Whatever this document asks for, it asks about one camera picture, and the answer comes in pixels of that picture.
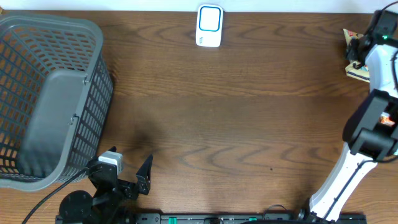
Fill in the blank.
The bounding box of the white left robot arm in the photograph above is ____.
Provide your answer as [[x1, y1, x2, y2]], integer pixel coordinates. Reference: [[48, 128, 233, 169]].
[[55, 147, 153, 223]]

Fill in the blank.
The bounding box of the black camera cable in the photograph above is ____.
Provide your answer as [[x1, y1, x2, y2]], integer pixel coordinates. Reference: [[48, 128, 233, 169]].
[[21, 167, 90, 224], [323, 1, 398, 223]]

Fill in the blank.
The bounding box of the orange wiper sheet bag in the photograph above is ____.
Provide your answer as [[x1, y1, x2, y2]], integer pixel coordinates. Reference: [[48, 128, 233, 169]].
[[343, 29, 370, 83]]

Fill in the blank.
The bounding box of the white black barcode scanner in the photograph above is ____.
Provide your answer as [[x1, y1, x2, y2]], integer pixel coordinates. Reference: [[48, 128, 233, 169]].
[[195, 4, 224, 48]]

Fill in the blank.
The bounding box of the grey plastic basket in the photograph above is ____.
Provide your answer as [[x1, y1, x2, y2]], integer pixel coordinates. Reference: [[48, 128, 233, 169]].
[[1, 12, 113, 192]]

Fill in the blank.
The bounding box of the black left camera cable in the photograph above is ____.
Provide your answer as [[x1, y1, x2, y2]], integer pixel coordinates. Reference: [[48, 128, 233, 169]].
[[21, 167, 90, 224]]

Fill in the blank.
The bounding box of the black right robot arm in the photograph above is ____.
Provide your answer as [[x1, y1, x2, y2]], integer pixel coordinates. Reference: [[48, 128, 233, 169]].
[[297, 32, 397, 223]]

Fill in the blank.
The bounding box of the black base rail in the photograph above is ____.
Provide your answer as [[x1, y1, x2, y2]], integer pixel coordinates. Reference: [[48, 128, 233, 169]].
[[133, 212, 368, 224]]

